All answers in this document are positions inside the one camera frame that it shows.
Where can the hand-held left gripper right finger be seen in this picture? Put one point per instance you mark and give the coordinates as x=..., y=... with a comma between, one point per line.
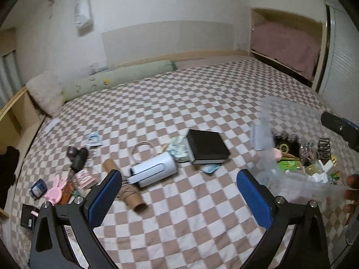
x=253, y=199

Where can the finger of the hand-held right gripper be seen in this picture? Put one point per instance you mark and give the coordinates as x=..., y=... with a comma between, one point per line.
x=339, y=127

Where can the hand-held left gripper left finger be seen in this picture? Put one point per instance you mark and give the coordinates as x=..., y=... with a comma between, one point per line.
x=103, y=199

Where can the clear plastic container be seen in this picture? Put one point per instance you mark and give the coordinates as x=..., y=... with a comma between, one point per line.
x=294, y=185

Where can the person's right hand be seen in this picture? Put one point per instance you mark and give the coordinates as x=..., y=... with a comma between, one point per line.
x=352, y=182

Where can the brown striped hair claw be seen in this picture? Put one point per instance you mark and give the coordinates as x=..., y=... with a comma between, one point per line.
x=324, y=147

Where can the small pink box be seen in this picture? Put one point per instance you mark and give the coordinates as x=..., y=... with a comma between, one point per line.
x=85, y=179

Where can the cardboard tube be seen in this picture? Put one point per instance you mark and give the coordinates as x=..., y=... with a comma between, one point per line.
x=131, y=196

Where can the pink bunny mirror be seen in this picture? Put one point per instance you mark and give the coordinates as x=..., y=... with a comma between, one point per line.
x=56, y=192

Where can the dark hair claw clip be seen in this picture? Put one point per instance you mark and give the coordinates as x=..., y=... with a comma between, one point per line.
x=77, y=157

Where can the green packet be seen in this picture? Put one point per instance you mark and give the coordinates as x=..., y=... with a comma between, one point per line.
x=290, y=164

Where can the black furry accessory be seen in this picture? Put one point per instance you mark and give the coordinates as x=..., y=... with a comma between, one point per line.
x=289, y=143

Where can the teal flat packet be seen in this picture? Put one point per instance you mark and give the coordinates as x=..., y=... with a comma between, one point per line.
x=210, y=168

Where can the white cylindrical device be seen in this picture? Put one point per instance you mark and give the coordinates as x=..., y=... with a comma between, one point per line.
x=153, y=171

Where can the yellow hair clip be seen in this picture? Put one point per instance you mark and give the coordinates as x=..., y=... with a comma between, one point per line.
x=283, y=147

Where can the small blue white sachet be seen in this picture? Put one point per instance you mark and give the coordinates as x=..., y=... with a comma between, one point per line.
x=94, y=139

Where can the white tube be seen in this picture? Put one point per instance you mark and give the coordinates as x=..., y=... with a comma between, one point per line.
x=262, y=137

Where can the white slatted wardrobe door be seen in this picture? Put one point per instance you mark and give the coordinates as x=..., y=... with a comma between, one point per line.
x=342, y=61

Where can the small blue round case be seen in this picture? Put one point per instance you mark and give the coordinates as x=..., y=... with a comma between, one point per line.
x=37, y=190

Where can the black box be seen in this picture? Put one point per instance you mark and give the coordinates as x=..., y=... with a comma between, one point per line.
x=206, y=144

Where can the black card wallet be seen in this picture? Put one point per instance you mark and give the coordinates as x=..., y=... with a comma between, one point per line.
x=28, y=215

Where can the patterned tissue packet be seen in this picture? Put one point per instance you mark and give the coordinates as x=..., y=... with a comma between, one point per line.
x=178, y=148

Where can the white flat packet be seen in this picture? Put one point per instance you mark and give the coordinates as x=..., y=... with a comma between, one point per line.
x=51, y=125

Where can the pink folded blanket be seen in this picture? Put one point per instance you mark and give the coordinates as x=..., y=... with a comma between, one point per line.
x=286, y=47

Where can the dark cloth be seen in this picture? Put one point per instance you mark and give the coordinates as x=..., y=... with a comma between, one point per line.
x=8, y=171

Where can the checkered bed blanket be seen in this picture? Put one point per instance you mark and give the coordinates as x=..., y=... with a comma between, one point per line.
x=182, y=106

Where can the white fluffy pillow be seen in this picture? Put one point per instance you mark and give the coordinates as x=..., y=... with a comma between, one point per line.
x=46, y=92

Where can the green bolster pillow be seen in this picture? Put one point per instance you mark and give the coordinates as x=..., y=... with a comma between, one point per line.
x=120, y=77

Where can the wooden closet shelf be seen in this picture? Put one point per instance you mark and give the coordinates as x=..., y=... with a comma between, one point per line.
x=289, y=14

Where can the white plastic bag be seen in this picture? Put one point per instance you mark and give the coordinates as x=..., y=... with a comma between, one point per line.
x=83, y=8

